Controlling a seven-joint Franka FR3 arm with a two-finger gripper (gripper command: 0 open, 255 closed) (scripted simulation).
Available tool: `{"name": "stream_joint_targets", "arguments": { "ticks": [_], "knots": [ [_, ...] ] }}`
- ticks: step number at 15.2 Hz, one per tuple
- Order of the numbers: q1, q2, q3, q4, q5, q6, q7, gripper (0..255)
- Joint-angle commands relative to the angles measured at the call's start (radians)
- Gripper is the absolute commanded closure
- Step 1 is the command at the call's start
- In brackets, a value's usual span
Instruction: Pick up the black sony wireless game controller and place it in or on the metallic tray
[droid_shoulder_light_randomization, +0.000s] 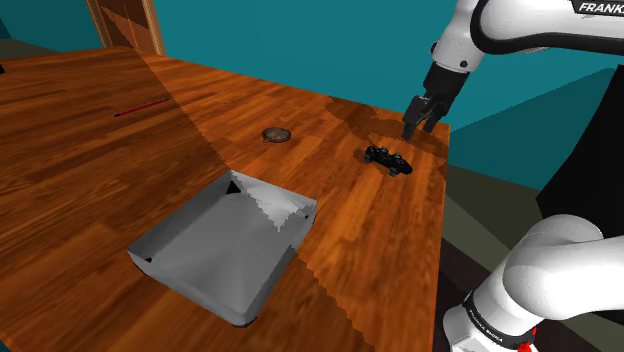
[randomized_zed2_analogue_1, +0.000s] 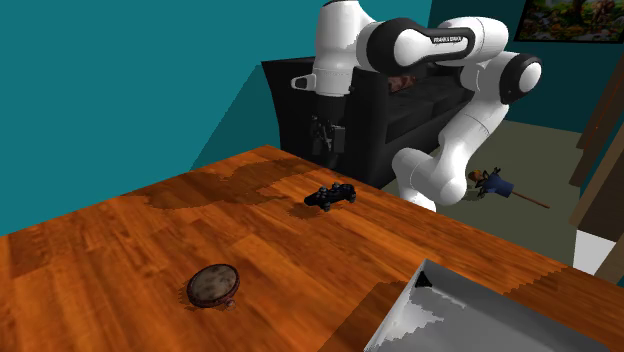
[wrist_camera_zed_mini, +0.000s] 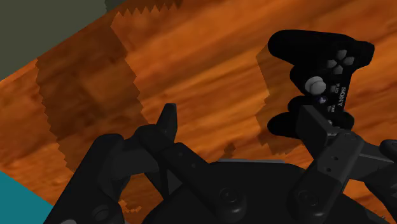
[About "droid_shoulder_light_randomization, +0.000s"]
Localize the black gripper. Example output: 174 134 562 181
401 61 471 142

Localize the black game controller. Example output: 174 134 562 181
363 144 414 178

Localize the brown round pocket watch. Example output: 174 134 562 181
261 126 293 145

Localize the grey open tray box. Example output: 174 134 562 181
126 168 319 329

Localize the red pencil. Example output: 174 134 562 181
112 96 172 119

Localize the brown wooden door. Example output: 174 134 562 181
86 0 167 57

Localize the wooden table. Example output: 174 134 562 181
0 45 452 352

